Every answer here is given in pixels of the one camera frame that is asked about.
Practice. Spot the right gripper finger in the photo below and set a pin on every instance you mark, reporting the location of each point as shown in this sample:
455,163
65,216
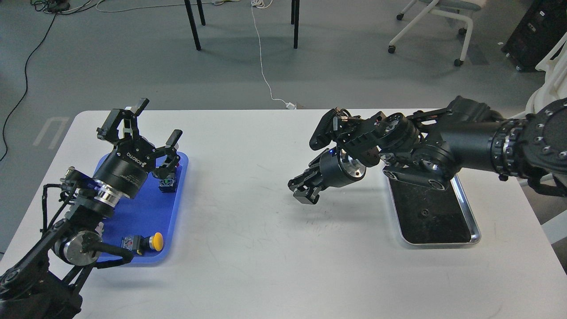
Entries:
308,179
306,195

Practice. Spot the blue plastic tray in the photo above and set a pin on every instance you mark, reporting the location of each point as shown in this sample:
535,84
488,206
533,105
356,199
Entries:
146,212

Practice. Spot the yellow push button switch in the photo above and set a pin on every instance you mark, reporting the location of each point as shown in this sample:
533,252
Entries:
140,244

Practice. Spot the black equipment case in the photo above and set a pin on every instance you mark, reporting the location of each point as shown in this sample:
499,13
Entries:
540,29

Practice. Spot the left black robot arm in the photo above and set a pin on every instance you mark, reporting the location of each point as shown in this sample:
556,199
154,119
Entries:
46,282

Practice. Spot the white chair at right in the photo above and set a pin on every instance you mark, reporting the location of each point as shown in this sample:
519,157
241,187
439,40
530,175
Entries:
555,84

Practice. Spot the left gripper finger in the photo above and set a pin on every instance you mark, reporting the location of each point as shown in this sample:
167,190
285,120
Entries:
171,157
120,128

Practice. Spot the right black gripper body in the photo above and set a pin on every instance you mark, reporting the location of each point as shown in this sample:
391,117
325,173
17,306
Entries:
335,168

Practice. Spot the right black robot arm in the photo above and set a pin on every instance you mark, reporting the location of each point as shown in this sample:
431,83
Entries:
429,148

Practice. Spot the red push button switch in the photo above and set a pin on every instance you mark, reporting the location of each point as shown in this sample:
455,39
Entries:
170,183

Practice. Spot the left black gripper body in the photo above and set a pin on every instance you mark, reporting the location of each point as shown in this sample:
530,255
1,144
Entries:
126,167

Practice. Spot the silver metal tray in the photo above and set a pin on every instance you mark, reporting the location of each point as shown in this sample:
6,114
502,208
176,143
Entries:
450,224

